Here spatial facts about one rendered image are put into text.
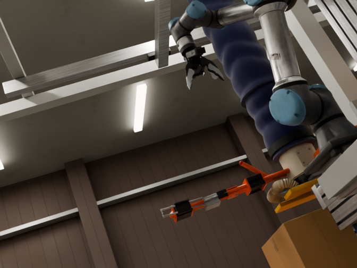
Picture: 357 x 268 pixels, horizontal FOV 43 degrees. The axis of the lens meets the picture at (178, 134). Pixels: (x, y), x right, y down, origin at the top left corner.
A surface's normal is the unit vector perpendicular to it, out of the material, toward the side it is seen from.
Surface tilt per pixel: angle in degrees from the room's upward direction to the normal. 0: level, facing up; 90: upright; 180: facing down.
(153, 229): 90
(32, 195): 90
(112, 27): 180
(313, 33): 90
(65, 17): 180
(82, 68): 90
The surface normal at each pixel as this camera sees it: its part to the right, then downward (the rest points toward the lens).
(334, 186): -0.92, 0.26
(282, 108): -0.74, 0.15
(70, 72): 0.04, -0.46
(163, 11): 0.36, 0.84
